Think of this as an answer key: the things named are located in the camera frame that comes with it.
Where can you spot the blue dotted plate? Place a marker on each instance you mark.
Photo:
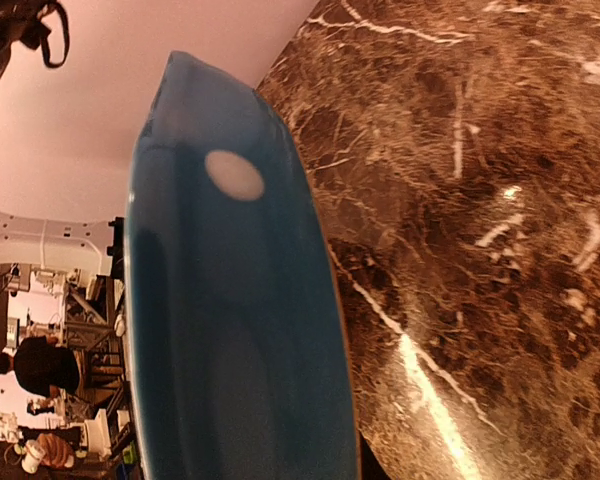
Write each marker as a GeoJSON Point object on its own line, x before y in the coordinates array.
{"type": "Point", "coordinates": [238, 349]}

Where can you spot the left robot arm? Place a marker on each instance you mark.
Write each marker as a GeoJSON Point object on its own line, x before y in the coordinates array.
{"type": "Point", "coordinates": [95, 248]}

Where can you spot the person in black shirt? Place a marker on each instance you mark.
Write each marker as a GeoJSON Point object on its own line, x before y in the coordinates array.
{"type": "Point", "coordinates": [42, 367]}

